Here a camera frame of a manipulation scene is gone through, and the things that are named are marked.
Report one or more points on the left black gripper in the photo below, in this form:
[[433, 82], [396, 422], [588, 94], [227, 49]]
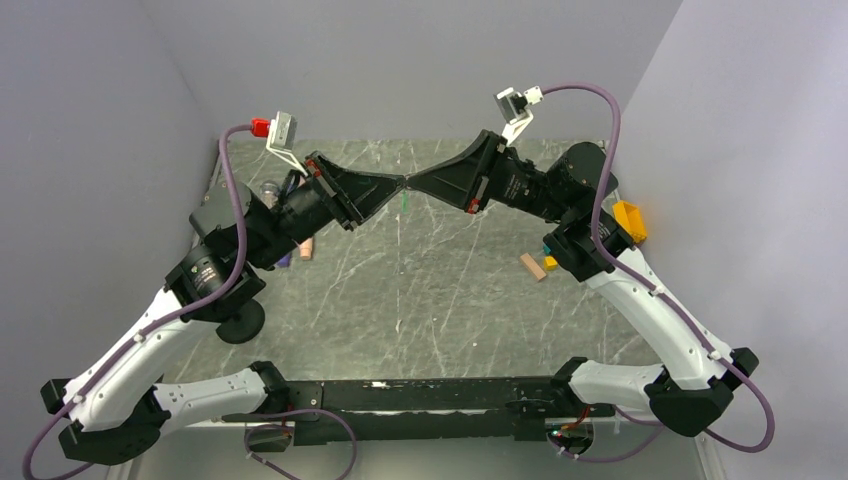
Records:
[[364, 192]]

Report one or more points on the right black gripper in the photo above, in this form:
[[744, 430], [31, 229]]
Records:
[[469, 178]]

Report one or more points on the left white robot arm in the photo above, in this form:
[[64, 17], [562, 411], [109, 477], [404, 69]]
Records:
[[120, 407]]

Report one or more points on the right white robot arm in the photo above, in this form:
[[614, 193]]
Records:
[[689, 389]]

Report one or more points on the pink microphone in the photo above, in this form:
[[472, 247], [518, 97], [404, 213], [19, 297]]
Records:
[[306, 249]]

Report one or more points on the glitter silver microphone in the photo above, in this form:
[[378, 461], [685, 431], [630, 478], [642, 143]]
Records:
[[269, 193]]

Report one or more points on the tan rectangular wooden block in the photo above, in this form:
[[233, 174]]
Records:
[[533, 267]]

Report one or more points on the yellow small wooden block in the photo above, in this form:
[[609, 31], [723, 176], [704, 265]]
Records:
[[550, 263]]

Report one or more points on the yellow plastic bin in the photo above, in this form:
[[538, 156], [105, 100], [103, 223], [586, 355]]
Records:
[[629, 217]]

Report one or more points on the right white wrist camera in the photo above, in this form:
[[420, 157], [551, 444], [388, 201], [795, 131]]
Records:
[[515, 106]]

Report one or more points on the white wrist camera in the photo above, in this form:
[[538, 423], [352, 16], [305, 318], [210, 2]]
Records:
[[515, 106], [280, 140]]

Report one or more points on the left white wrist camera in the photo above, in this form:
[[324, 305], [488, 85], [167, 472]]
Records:
[[280, 140]]

